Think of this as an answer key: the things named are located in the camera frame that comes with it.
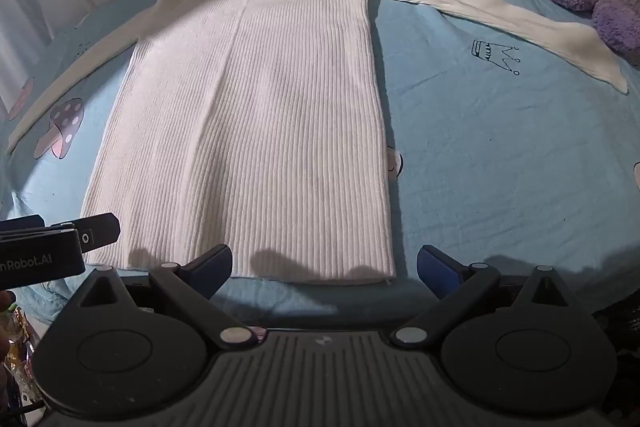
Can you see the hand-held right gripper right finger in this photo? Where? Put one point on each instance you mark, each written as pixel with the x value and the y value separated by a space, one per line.
pixel 440 272

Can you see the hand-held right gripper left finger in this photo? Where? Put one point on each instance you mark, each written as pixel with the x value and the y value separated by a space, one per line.
pixel 212 269

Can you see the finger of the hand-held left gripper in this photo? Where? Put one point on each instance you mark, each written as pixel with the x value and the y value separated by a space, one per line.
pixel 97 232

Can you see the white ribbed knit sweater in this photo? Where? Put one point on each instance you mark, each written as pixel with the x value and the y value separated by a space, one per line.
pixel 250 107

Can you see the colourful crinkled wrapper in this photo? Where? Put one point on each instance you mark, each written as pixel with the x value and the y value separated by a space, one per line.
pixel 20 347

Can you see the light blue printed bedsheet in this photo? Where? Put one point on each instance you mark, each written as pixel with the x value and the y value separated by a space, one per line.
pixel 500 157

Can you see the dark cloth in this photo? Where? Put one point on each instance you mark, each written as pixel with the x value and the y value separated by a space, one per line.
pixel 620 337

